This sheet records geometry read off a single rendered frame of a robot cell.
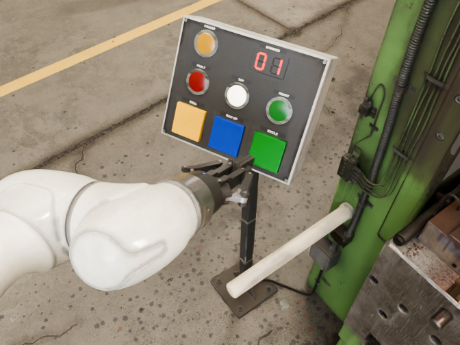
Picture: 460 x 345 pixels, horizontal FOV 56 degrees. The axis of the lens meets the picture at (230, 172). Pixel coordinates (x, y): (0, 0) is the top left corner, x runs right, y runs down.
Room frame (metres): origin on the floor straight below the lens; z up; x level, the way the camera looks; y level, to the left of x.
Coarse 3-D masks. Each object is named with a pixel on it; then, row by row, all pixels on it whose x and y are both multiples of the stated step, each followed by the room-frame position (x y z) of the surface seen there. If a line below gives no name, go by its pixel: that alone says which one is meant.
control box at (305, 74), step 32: (192, 32) 0.84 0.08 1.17; (224, 32) 0.81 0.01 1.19; (192, 64) 0.80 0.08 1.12; (224, 64) 0.77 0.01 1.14; (288, 64) 0.72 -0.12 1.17; (320, 64) 0.70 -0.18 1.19; (192, 96) 0.76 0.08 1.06; (224, 96) 0.74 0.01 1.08; (256, 96) 0.71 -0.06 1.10; (288, 96) 0.69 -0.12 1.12; (320, 96) 0.68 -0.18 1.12; (256, 128) 0.67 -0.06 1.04; (288, 128) 0.65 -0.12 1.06; (288, 160) 0.61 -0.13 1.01
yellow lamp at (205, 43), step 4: (200, 36) 0.82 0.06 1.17; (204, 36) 0.82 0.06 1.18; (208, 36) 0.81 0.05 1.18; (200, 40) 0.82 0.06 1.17; (204, 40) 0.81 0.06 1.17; (208, 40) 0.81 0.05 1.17; (212, 40) 0.81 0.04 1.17; (196, 44) 0.82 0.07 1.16; (200, 44) 0.81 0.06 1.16; (204, 44) 0.81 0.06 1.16; (208, 44) 0.80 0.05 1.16; (212, 44) 0.80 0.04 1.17; (200, 48) 0.81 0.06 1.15; (204, 48) 0.80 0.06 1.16; (208, 48) 0.80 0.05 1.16; (212, 48) 0.80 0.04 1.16; (204, 52) 0.80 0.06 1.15; (208, 52) 0.80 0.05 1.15
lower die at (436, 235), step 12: (456, 204) 0.51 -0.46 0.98; (444, 216) 0.48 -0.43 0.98; (456, 216) 0.48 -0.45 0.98; (432, 228) 0.46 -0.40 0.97; (444, 228) 0.46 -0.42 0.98; (456, 228) 0.46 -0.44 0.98; (420, 240) 0.47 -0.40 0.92; (432, 240) 0.45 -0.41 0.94; (444, 240) 0.44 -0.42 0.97; (456, 240) 0.43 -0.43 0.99; (444, 252) 0.43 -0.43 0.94; (456, 252) 0.42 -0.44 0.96; (456, 264) 0.40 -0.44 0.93
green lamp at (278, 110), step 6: (276, 102) 0.69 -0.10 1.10; (282, 102) 0.68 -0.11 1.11; (270, 108) 0.68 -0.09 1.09; (276, 108) 0.68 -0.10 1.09; (282, 108) 0.68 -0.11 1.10; (288, 108) 0.67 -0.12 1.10; (270, 114) 0.68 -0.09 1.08; (276, 114) 0.67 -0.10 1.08; (282, 114) 0.67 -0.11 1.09; (276, 120) 0.67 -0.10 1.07; (282, 120) 0.66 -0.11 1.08
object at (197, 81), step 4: (196, 72) 0.78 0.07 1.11; (192, 76) 0.78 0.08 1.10; (196, 76) 0.78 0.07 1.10; (200, 76) 0.78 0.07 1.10; (204, 76) 0.77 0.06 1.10; (192, 80) 0.78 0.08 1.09; (196, 80) 0.77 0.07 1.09; (200, 80) 0.77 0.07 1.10; (204, 80) 0.77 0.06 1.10; (192, 84) 0.77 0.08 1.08; (196, 84) 0.77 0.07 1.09; (200, 84) 0.77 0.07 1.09; (204, 84) 0.76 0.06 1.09; (192, 88) 0.77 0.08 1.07; (196, 88) 0.76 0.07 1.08; (200, 88) 0.76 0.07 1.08
